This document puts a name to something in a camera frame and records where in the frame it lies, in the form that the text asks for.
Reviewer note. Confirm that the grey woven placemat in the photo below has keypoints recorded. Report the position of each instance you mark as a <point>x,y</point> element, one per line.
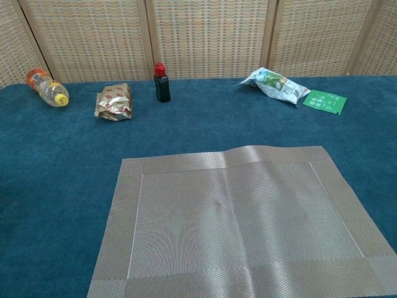
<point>232,223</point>

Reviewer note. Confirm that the black bottle with red cap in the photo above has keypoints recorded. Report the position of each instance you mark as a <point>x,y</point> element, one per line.
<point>162,88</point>

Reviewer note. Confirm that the silver red snack packet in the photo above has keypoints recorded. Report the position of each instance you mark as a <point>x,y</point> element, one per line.
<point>113,102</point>

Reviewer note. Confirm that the white green crumpled snack bag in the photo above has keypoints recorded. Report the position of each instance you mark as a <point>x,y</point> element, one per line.
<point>276,85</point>

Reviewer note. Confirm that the woven bamboo folding screen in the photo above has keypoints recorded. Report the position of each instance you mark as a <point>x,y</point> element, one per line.
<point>201,37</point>

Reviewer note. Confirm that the green sachet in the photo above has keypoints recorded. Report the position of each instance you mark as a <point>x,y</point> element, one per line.
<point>324,102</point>

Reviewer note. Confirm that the blue carpet table cover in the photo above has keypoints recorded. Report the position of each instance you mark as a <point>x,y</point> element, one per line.
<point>62,186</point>

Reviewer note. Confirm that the plastic bottle with yellow cap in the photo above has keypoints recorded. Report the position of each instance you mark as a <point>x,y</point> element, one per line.
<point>46,87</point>

